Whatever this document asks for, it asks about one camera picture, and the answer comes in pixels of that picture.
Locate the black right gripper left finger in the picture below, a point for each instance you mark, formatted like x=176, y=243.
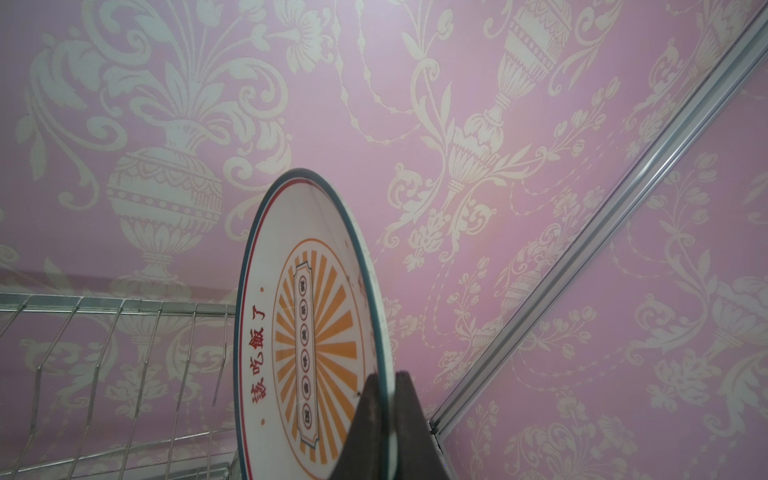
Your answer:
x=361, y=455

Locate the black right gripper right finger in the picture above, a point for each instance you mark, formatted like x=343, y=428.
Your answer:
x=417, y=454

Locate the orange sunburst plate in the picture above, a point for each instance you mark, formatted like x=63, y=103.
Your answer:
x=310, y=330

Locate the chrome two-tier dish rack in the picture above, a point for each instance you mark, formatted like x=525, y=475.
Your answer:
x=116, y=388

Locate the right aluminium corner post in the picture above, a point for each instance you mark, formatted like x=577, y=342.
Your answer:
x=697, y=114

